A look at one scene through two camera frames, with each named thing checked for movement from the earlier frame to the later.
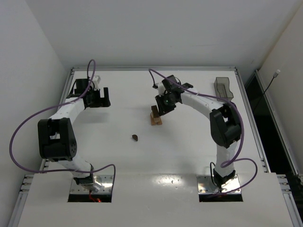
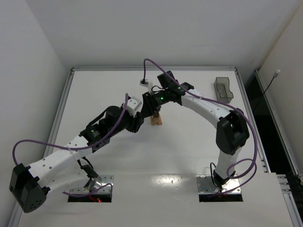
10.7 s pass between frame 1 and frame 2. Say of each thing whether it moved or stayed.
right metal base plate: stayed
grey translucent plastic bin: stayed
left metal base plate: stayed
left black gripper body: moved
